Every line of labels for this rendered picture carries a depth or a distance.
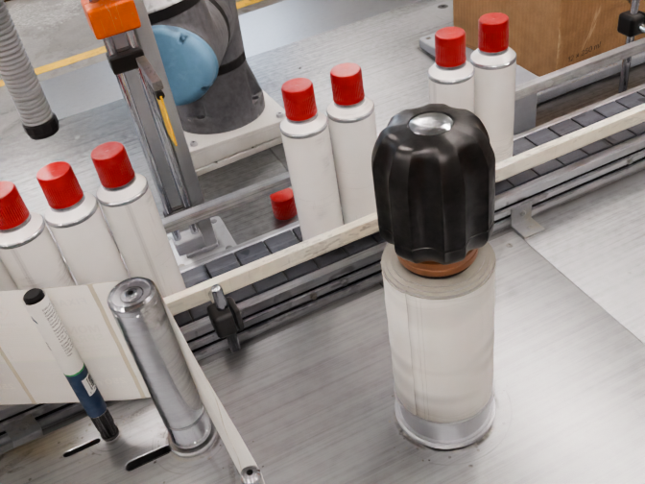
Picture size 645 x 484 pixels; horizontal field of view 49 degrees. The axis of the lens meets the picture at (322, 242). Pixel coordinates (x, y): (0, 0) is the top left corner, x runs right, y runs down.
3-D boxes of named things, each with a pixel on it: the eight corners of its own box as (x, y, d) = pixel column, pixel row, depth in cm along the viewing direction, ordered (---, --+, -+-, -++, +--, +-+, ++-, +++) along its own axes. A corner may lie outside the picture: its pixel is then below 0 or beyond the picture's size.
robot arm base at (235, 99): (195, 144, 107) (179, 84, 101) (159, 109, 118) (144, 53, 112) (281, 111, 113) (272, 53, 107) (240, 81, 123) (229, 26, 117)
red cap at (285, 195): (293, 221, 97) (289, 202, 95) (270, 219, 98) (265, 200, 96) (300, 205, 99) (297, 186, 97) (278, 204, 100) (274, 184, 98)
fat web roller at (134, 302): (176, 466, 64) (107, 323, 52) (163, 429, 67) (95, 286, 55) (224, 444, 65) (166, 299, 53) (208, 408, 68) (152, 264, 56)
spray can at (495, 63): (486, 188, 88) (488, 32, 75) (463, 169, 92) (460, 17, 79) (520, 174, 90) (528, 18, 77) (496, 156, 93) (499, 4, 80)
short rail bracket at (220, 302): (232, 378, 77) (205, 301, 69) (224, 360, 79) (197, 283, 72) (259, 367, 78) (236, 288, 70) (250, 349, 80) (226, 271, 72)
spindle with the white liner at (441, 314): (427, 467, 60) (405, 180, 41) (377, 394, 67) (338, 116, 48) (515, 422, 62) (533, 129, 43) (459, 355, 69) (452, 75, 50)
